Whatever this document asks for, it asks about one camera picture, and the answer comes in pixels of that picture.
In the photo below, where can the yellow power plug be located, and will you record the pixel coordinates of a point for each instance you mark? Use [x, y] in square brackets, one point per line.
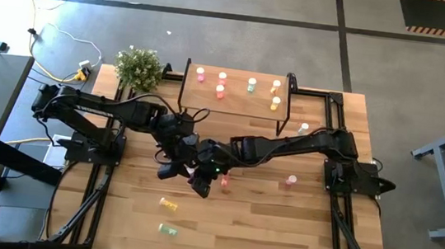
[81, 75]

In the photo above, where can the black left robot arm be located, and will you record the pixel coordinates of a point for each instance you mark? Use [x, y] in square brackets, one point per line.
[116, 108]

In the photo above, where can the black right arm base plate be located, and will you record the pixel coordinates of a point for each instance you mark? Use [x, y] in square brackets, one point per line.
[365, 188]

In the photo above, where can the white flat board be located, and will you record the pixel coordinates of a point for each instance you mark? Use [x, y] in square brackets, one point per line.
[51, 152]

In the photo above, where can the black desk foot beam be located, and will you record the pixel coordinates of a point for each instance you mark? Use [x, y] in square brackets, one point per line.
[23, 163]

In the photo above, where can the wooden shelf black metal legs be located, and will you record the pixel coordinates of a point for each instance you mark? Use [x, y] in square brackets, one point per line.
[241, 101]

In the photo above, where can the green potted plant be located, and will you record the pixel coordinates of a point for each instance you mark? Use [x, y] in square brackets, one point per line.
[139, 70]

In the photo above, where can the white power adapter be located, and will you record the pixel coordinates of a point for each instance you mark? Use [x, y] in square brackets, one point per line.
[85, 63]

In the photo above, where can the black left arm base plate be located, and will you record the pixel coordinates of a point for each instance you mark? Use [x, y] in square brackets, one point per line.
[74, 155]

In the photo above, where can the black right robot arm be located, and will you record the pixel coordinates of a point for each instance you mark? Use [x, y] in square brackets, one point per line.
[307, 143]

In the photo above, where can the green pill bottle white cap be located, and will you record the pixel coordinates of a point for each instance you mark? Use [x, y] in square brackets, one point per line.
[251, 85]
[303, 128]
[168, 230]

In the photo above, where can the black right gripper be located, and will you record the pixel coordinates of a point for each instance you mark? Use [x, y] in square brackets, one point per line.
[216, 159]

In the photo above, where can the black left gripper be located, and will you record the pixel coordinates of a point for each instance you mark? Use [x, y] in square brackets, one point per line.
[184, 149]

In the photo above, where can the yellow pill bottle white cap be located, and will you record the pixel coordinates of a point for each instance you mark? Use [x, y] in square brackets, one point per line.
[275, 86]
[168, 204]
[275, 103]

